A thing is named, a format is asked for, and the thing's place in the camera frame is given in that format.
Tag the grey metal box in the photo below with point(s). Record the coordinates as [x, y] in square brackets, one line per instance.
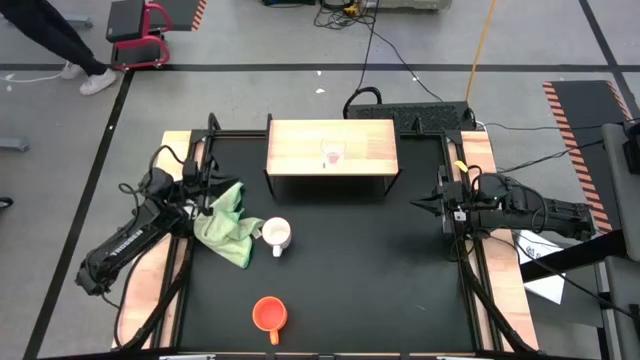
[410, 4]

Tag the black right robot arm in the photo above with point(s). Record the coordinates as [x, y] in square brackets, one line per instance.
[550, 215]

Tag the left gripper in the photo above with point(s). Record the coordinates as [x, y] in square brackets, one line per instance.
[205, 192]

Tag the green microfibre cloth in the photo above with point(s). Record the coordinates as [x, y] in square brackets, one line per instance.
[225, 230]

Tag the clear plastic cup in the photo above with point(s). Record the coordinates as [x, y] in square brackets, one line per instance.
[333, 157]

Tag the person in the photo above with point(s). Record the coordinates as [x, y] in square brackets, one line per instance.
[45, 30]

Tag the grey white patterned mug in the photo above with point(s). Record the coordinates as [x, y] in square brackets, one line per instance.
[276, 232]

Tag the wooden table side panel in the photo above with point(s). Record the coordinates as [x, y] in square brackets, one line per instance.
[145, 280]
[505, 280]

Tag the grey metal foot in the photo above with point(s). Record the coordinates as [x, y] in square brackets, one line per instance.
[12, 144]

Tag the white paper sheet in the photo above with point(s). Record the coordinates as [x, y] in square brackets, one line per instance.
[547, 290]

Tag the red black step stool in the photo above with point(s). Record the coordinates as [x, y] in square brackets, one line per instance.
[125, 20]

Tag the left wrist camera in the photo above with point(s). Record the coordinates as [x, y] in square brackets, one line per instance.
[190, 170]

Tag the black aluminium table frame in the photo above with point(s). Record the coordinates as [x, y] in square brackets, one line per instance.
[235, 134]

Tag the black orange striped mat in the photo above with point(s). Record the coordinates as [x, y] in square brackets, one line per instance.
[182, 12]
[585, 110]

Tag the grey metal floor stand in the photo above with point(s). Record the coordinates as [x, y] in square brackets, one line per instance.
[82, 22]

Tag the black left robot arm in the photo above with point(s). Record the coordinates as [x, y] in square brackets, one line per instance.
[125, 245]

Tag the wooden shelf black frame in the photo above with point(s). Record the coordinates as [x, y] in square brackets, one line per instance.
[300, 150]

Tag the black wheel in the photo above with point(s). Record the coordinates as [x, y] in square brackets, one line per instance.
[5, 202]

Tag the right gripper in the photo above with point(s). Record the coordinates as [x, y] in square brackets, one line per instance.
[447, 215]

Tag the white shoe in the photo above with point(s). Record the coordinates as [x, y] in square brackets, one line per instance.
[97, 82]
[72, 70]

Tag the yellow tag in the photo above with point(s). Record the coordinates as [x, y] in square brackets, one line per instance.
[461, 166]

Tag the black metal beam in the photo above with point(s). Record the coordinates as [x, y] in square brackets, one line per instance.
[575, 255]

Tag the orange plastic mug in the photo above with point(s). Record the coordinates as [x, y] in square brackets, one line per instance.
[270, 314]

